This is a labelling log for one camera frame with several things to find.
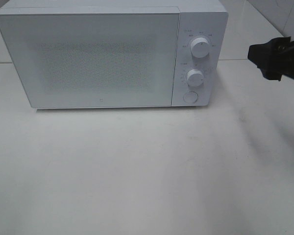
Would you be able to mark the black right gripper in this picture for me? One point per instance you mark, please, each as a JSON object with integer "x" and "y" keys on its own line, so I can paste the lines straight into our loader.
{"x": 260, "y": 55}

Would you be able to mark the white microwave knob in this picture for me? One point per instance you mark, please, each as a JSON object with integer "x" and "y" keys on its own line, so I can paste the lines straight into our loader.
{"x": 200, "y": 47}
{"x": 194, "y": 78}

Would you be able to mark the round white door button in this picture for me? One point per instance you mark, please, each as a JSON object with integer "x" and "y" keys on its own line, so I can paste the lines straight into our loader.
{"x": 190, "y": 97}

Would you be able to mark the white microwave door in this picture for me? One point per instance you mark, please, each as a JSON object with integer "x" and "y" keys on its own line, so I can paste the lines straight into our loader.
{"x": 87, "y": 61}

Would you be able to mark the white microwave oven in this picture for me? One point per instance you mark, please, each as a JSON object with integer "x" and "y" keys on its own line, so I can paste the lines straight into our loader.
{"x": 197, "y": 18}

